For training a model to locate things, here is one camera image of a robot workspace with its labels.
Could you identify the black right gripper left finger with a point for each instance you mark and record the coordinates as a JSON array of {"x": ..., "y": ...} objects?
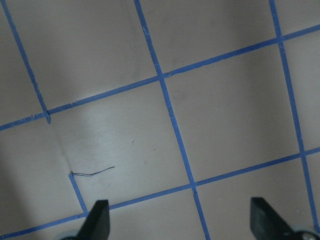
[{"x": 97, "y": 224}]

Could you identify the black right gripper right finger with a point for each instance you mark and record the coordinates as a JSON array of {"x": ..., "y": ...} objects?
[{"x": 266, "y": 223}]

